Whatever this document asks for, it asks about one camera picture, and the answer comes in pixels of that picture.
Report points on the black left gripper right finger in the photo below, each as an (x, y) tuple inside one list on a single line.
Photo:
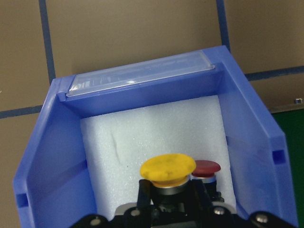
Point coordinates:
[(202, 194)]

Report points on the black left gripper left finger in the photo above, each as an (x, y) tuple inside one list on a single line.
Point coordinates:
[(144, 194)]

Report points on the yellow push button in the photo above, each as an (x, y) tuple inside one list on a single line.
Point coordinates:
[(169, 173)]

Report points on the red push button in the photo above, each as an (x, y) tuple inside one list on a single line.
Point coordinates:
[(206, 172)]

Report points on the white foam pad source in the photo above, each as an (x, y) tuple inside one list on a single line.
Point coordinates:
[(117, 144)]

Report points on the blue source bin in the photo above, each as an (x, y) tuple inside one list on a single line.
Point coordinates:
[(52, 184)]

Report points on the clear bin label holder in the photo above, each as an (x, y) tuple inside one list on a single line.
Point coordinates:
[(146, 71)]

